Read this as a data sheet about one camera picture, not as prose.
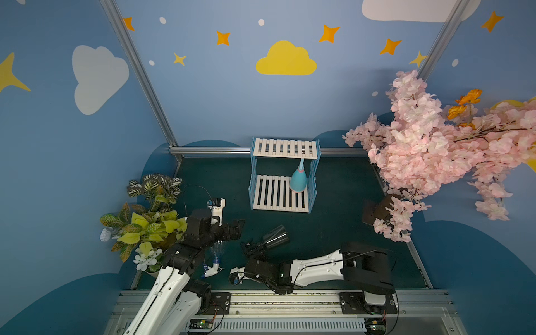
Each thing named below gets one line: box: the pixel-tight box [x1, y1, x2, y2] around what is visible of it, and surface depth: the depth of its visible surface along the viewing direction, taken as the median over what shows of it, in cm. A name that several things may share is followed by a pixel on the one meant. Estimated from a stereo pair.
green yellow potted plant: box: [99, 173, 188, 272], surface depth 71 cm
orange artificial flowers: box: [446, 88, 484, 130], surface depth 66 cm
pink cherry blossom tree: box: [342, 70, 536, 243], surface depth 59 cm
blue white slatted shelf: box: [248, 137, 322, 214], surface depth 101 cm
